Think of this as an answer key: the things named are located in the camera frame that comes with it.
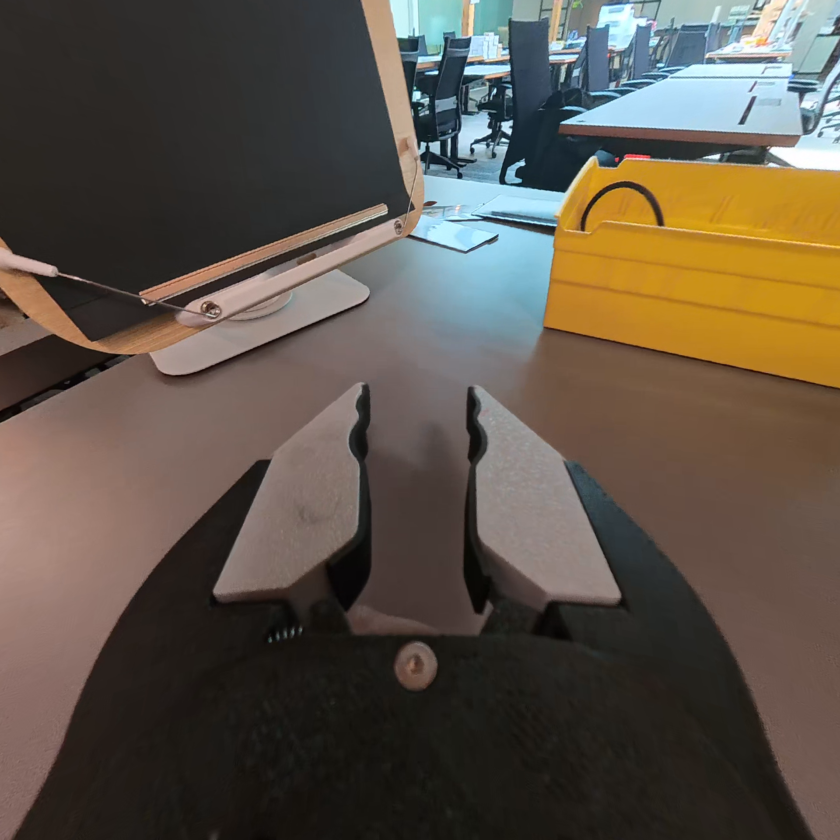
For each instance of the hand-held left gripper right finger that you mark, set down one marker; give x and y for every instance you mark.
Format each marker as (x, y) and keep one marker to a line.
(538, 525)

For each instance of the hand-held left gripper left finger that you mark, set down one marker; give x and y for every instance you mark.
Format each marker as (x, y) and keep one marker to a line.
(302, 525)

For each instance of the yellow plastic bin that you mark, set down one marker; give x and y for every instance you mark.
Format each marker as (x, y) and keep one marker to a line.
(689, 295)

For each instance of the black glossy card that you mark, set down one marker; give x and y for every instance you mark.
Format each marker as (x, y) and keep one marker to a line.
(453, 235)

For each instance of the clear document sleeve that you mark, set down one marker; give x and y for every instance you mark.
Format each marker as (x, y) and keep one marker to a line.
(518, 210)

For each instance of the black board on white stand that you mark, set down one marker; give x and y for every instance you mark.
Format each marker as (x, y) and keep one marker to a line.
(197, 131)

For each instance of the black office chair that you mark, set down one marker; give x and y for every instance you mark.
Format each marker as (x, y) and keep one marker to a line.
(528, 85)
(443, 98)

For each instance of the wood-edged office desk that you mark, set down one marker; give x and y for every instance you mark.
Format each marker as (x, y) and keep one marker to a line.
(689, 111)

